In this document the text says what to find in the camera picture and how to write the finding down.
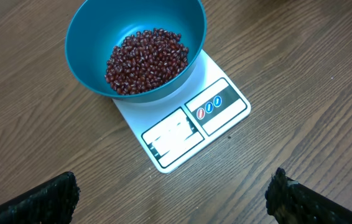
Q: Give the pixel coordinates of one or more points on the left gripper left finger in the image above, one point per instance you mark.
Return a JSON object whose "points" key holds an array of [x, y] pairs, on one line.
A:
{"points": [[54, 201]]}

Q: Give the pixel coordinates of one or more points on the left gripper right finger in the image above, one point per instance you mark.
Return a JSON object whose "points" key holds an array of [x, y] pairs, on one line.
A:
{"points": [[290, 202]]}

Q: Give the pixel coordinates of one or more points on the white digital kitchen scale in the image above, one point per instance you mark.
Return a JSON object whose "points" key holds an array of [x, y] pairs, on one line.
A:
{"points": [[173, 129]]}

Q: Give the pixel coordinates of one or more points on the red beans in bowl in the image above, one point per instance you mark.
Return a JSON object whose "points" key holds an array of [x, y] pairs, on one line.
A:
{"points": [[145, 61]]}

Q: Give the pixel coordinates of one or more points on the teal blue bowl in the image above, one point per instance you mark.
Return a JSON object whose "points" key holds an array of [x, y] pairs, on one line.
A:
{"points": [[99, 25]]}

